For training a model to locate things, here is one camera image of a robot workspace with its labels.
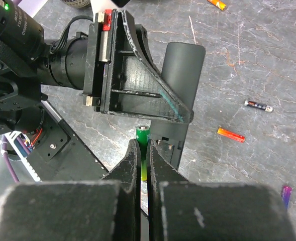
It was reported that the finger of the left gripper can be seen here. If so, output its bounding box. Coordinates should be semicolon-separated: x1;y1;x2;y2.
135;24;148;50
100;10;193;124

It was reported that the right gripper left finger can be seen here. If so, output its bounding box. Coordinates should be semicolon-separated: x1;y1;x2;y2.
0;139;141;240

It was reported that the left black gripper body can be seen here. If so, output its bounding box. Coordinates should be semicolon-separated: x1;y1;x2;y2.
82;9;113;112

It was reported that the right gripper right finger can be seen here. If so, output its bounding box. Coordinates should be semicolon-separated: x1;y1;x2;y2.
148;141;296;240

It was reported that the green battery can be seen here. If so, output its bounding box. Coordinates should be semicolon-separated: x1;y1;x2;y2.
136;126;150;181

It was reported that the black remote control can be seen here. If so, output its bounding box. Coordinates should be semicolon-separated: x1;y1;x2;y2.
147;42;206;171

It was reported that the brown ceramic bowl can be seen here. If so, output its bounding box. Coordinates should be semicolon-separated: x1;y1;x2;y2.
61;0;91;9

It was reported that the orange yellow battery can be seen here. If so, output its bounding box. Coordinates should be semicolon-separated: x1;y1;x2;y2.
208;0;227;11

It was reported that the orange red battery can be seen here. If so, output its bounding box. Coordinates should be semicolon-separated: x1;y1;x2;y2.
217;128;245;143

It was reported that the purple battery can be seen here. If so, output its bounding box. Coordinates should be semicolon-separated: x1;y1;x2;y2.
281;185;292;209

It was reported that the black silver battery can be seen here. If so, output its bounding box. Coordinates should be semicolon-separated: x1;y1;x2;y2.
244;100;273;112

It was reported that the white slotted cable duct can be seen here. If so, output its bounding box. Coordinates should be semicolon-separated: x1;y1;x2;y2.
1;131;42;182

